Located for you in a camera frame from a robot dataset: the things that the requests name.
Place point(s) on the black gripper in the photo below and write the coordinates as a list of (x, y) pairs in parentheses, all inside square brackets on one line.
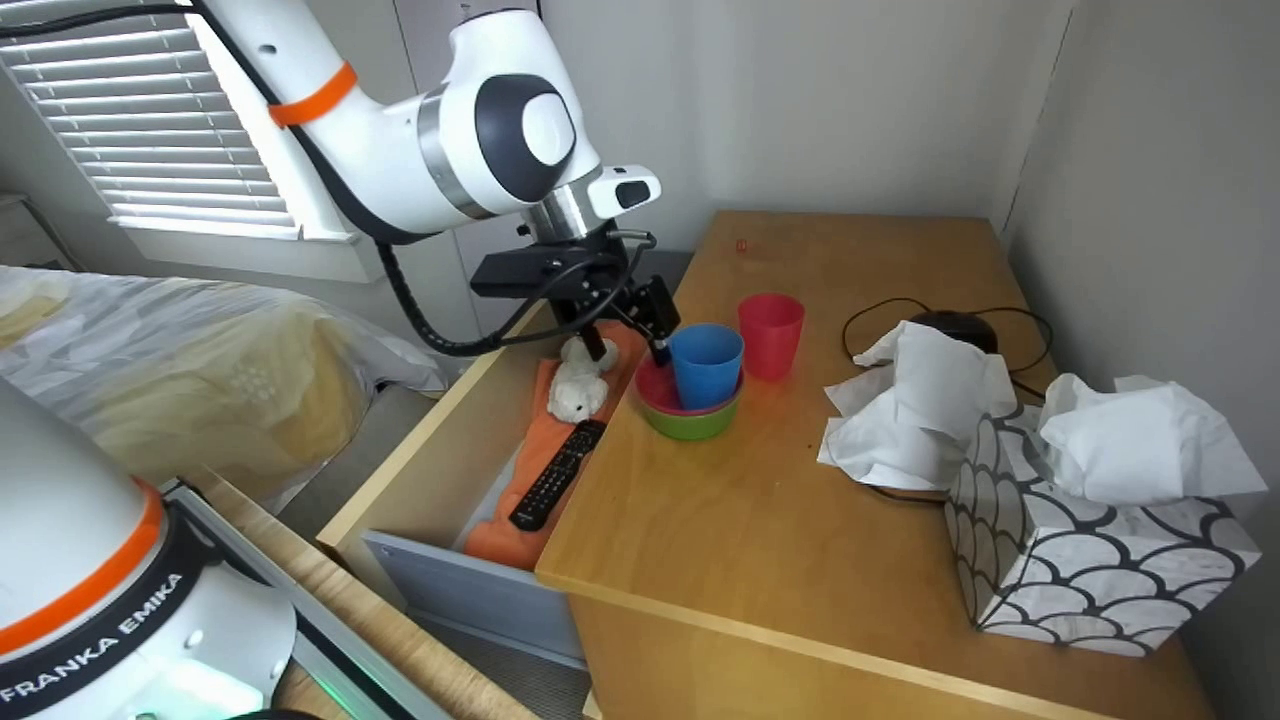
[(532, 269)]

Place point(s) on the pink plastic bowl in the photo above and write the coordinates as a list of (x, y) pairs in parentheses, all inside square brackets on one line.
[(652, 389)]

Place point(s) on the blue plastic cup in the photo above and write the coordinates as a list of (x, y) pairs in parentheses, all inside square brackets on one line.
[(706, 364)]

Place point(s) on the green plastic bowl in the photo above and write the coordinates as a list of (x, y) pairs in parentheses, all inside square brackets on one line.
[(684, 426)]

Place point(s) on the red plastic cup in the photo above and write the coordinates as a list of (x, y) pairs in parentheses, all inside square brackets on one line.
[(768, 340)]

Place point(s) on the wooden drawer with grey inside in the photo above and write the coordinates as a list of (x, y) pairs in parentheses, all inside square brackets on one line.
[(453, 426)]

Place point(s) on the white rolled sock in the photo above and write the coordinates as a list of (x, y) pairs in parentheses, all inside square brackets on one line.
[(578, 394)]

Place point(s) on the black TV remote control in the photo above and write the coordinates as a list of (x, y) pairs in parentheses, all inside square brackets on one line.
[(560, 472)]

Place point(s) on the wooden dresser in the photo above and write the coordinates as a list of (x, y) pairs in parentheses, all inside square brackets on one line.
[(744, 534)]

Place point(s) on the crumpled white tissue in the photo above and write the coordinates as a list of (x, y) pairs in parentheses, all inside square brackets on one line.
[(923, 402)]

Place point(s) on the large white board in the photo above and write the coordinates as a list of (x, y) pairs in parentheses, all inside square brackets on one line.
[(413, 32)]

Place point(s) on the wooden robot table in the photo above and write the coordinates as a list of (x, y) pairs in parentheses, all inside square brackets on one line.
[(387, 626)]

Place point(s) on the white bed cover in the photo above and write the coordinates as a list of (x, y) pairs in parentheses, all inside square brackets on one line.
[(162, 362)]

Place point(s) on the white window blinds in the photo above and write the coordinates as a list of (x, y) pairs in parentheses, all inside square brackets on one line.
[(145, 133)]

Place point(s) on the scale-patterned tissue box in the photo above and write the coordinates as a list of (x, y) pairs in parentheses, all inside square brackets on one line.
[(1082, 575)]

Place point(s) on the white tissue in box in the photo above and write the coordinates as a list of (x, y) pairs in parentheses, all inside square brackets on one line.
[(1144, 444)]

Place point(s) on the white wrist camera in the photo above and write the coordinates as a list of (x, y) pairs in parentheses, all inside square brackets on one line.
[(614, 199)]

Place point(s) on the white window frame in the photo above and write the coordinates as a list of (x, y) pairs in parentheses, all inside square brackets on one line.
[(264, 254)]

